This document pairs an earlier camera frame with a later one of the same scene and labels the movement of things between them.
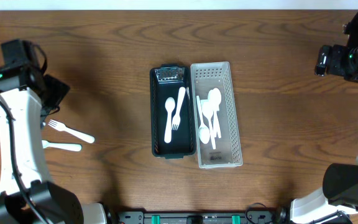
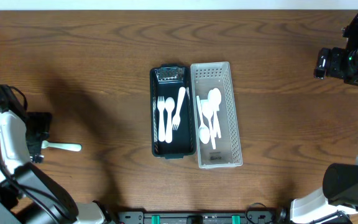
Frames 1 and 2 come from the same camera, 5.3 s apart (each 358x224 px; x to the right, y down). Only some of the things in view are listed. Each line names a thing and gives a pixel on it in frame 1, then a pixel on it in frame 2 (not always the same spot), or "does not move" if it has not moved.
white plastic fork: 62,127 → 161,130
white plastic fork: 176,118 does not move
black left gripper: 55,93 → 36,137
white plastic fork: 65,146 does not move
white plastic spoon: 204,133 does not move
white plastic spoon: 216,99 does not move
